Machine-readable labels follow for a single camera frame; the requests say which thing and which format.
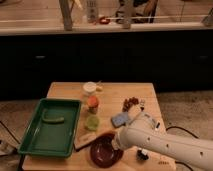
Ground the blue sponge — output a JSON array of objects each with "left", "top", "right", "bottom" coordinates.
[{"left": 111, "top": 112, "right": 130, "bottom": 128}]

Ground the black floor cable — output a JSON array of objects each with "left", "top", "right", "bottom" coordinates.
[{"left": 0, "top": 120, "right": 22, "bottom": 148}]

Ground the small green cup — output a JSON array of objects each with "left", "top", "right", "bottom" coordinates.
[{"left": 85, "top": 115, "right": 99, "bottom": 131}]

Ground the green cucumber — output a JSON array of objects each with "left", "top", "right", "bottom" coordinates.
[{"left": 42, "top": 116, "right": 65, "bottom": 124}]

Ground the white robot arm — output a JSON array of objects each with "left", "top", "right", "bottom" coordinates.
[{"left": 112, "top": 112, "right": 213, "bottom": 171}]

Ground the dark red bowl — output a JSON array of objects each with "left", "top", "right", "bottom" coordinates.
[{"left": 90, "top": 133, "right": 124, "bottom": 168}]

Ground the orange lid spice jar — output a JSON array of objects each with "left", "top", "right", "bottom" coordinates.
[{"left": 87, "top": 96, "right": 99, "bottom": 114}]

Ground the brown dried fruit pile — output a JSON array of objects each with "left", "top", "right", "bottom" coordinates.
[{"left": 122, "top": 97, "right": 139, "bottom": 112}]

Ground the red object on counter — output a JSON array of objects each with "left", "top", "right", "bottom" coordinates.
[{"left": 99, "top": 17, "right": 110, "bottom": 25}]

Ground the green plastic tray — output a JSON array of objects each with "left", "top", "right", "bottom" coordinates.
[{"left": 18, "top": 98, "right": 81, "bottom": 158}]

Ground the black chalkboard eraser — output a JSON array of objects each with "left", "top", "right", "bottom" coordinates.
[{"left": 74, "top": 132, "right": 97, "bottom": 151}]

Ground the small yellow item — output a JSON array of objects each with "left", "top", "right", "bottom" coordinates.
[{"left": 96, "top": 86, "right": 103, "bottom": 91}]

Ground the black white brush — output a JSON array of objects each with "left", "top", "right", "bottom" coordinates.
[{"left": 137, "top": 149, "right": 149, "bottom": 160}]

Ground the white round container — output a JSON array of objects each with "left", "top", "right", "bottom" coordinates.
[{"left": 83, "top": 82, "right": 97, "bottom": 95}]

